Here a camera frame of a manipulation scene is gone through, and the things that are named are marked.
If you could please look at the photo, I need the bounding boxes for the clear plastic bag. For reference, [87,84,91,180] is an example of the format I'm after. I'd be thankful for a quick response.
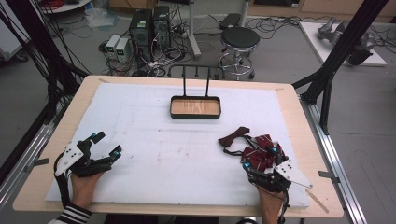
[84,7,120,30]

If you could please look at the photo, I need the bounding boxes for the thin wooden stick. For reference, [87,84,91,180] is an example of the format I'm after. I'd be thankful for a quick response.
[305,189,330,215]

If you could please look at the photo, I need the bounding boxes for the black flat device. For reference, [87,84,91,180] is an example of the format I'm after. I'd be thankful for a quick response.
[218,12,243,31]

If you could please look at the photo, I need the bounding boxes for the black round stool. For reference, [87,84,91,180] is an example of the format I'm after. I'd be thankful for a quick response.
[219,25,262,81]

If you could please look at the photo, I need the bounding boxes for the dark red cloth black straps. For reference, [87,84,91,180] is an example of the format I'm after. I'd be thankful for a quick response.
[218,126,290,174]

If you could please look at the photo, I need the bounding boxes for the white floor board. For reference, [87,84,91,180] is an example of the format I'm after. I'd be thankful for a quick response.
[298,21,389,68]

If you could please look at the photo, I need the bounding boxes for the person's dark clothing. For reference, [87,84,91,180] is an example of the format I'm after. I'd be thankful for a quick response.
[103,213,219,224]

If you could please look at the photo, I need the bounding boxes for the grey metal bracket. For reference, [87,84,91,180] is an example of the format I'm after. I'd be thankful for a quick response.
[23,157,50,173]
[318,170,341,185]

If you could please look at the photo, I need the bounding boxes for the white foam mat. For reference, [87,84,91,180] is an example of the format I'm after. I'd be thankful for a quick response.
[45,81,312,210]

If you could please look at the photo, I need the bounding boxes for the person's striped left sleeve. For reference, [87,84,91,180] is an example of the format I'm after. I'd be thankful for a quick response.
[47,203,93,224]

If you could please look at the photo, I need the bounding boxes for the black rack with wooden tray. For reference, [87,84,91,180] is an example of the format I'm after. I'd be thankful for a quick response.
[167,64,226,120]

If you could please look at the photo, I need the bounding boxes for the black computer tower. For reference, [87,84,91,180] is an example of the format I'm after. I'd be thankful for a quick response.
[128,8,154,63]
[151,5,172,49]

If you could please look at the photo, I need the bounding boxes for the computer towers on floor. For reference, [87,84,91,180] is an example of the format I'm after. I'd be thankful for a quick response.
[98,6,195,78]

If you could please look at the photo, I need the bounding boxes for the aluminium rail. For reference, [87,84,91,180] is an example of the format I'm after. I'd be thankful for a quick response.
[299,94,369,224]
[0,96,74,210]

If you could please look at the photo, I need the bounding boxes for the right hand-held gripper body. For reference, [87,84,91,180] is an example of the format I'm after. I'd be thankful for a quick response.
[247,159,314,193]

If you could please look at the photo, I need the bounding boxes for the person's right hand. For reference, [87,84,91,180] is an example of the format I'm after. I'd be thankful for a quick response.
[257,186,287,224]

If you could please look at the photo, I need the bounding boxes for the grey desk leg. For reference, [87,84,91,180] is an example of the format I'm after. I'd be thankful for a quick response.
[186,0,203,61]

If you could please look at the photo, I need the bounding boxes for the white power supply unit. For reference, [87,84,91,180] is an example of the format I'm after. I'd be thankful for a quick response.
[115,37,133,63]
[105,34,121,60]

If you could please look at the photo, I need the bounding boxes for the person's left hand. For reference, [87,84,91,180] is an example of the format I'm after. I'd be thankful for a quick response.
[70,172,106,210]

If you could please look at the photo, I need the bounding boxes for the white round table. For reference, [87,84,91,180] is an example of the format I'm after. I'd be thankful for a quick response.
[39,0,92,15]

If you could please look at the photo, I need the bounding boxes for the black frame post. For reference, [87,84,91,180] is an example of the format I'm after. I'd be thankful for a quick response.
[0,0,90,124]
[291,0,390,135]

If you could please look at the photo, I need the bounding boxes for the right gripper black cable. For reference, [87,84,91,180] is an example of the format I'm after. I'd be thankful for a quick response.
[277,189,291,224]

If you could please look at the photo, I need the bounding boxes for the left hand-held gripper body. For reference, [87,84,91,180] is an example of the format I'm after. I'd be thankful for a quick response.
[54,139,114,179]

